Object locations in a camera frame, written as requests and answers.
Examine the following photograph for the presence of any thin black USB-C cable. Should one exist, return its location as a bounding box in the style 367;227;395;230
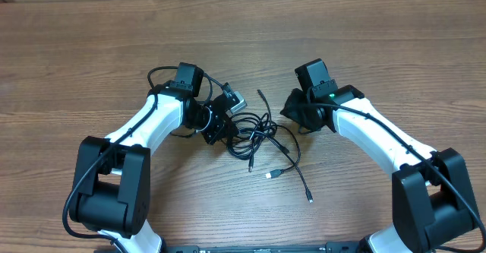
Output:
256;89;314;204

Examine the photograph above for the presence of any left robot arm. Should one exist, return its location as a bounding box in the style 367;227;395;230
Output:
62;62;246;252

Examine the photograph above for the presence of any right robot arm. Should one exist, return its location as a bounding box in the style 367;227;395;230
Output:
281;59;485;252

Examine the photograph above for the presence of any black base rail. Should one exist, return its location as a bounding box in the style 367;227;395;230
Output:
161;241;372;253

